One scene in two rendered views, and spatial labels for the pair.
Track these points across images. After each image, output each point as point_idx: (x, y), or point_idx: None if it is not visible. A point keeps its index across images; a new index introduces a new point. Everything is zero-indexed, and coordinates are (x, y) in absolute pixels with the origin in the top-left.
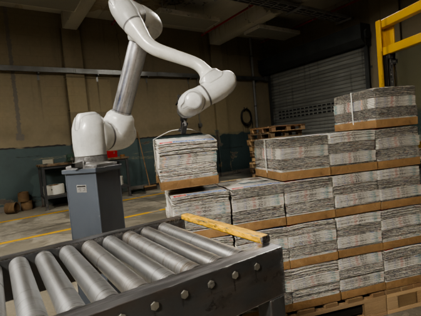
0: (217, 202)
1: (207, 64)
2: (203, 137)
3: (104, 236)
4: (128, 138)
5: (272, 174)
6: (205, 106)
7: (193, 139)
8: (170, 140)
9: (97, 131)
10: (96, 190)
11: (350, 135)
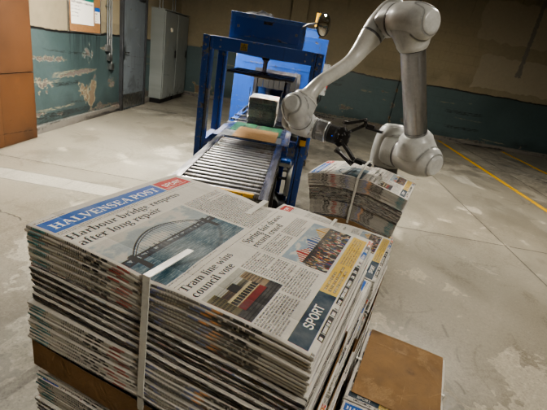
0: None
1: (309, 84)
2: (328, 171)
3: (264, 181)
4: (404, 163)
5: None
6: (289, 127)
7: (326, 167)
8: (340, 163)
9: (375, 141)
10: None
11: None
